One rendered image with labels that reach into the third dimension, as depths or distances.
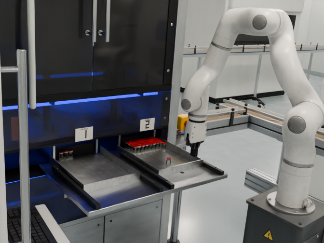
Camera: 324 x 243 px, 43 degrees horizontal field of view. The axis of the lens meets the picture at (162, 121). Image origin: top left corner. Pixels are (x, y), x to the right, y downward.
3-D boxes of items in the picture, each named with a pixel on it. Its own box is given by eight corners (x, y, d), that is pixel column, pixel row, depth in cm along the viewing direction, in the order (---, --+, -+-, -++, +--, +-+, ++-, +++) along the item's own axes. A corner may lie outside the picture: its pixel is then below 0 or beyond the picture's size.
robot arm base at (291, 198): (323, 207, 168) (332, 165, 162) (298, 221, 155) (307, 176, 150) (283, 189, 181) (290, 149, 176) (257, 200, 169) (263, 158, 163)
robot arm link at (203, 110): (200, 117, 178) (210, 113, 185) (203, 87, 174) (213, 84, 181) (183, 113, 182) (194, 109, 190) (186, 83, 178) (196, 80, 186)
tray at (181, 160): (116, 151, 204) (116, 144, 203) (158, 143, 219) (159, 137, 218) (158, 177, 178) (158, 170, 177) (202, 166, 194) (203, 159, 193)
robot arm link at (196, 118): (198, 109, 190) (197, 115, 191) (184, 112, 185) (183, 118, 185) (211, 114, 184) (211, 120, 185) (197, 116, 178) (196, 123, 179)
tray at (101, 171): (48, 162, 186) (48, 155, 185) (100, 152, 201) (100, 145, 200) (83, 193, 160) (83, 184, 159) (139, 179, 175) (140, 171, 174)
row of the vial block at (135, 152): (131, 154, 201) (131, 145, 200) (160, 148, 212) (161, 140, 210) (134, 156, 199) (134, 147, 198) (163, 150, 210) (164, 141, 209)
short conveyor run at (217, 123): (164, 146, 227) (167, 118, 222) (148, 137, 238) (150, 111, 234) (249, 129, 267) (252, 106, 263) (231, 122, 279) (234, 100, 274)
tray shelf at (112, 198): (38, 168, 183) (38, 164, 183) (164, 143, 224) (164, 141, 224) (88, 217, 147) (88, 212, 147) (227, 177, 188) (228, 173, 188)
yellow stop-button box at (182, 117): (172, 127, 223) (173, 114, 220) (182, 125, 227) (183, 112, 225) (181, 130, 217) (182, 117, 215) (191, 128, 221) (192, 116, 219)
